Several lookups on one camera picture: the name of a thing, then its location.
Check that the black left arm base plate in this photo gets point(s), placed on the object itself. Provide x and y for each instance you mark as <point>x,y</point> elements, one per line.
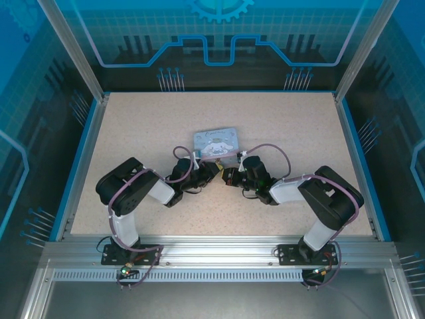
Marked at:
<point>113,255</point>

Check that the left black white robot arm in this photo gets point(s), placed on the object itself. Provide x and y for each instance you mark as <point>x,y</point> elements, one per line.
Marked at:
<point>126,186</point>

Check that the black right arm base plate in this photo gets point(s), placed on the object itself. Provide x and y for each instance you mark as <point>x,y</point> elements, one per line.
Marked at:
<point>287,254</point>

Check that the aluminium table side rail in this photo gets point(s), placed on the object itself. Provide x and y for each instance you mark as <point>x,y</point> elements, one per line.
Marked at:
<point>358,169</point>
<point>79,169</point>

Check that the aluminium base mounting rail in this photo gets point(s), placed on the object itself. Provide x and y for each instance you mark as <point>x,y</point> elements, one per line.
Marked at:
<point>216,251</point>

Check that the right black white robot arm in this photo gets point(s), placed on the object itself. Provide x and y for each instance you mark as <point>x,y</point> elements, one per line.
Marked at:
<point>332,196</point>

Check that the aluminium frame post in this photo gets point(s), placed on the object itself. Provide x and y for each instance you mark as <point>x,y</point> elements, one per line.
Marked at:
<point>71,50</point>
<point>363,50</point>

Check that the blue cartoon print tin box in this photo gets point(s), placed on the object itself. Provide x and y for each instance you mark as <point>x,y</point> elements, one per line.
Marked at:
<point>216,144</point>

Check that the small green-lit connector board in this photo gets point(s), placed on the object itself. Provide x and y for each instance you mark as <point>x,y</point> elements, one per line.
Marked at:
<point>321,270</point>
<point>126,270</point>

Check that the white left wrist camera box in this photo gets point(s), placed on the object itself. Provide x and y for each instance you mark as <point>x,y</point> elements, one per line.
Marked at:
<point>196,156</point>

